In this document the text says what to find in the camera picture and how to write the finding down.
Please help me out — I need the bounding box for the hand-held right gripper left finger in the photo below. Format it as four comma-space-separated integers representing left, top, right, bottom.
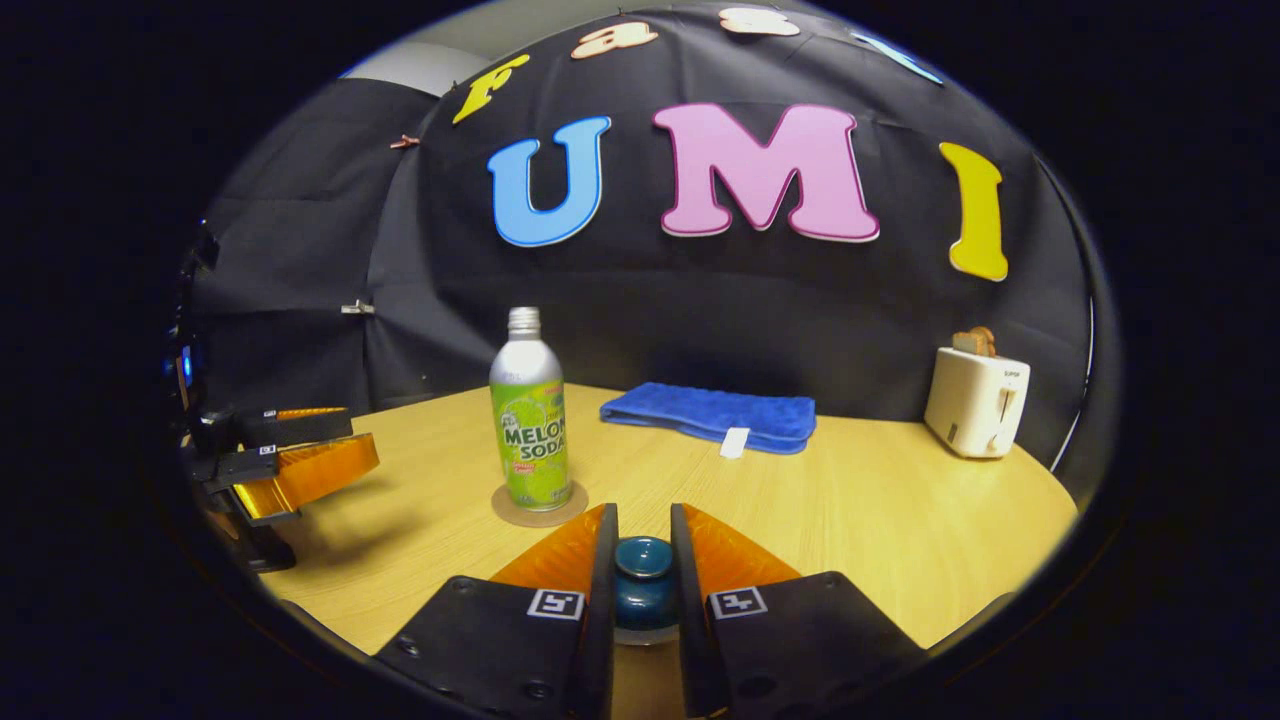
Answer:
375, 503, 619, 720

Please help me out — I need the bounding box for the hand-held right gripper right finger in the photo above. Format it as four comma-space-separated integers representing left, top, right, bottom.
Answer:
670, 503, 926, 719

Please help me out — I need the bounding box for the teal teacup lid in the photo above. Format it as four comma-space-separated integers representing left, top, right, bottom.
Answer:
612, 536, 680, 631

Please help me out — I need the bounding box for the round brown coaster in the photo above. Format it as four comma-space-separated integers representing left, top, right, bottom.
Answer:
491, 480, 589, 529

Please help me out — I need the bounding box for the silver water bottle green label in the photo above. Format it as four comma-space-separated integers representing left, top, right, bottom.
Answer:
489, 307, 573, 513

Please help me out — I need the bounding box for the blue folded towel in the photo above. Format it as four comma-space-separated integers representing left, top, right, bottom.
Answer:
600, 382, 817, 459

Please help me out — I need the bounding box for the black backdrop cloth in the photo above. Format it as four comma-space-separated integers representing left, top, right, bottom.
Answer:
190, 5, 1096, 471

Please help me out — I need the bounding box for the white toaster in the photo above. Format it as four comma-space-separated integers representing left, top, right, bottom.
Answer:
924, 347, 1031, 459

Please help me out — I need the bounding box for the white cable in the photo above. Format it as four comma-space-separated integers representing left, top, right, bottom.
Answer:
1050, 295, 1097, 471

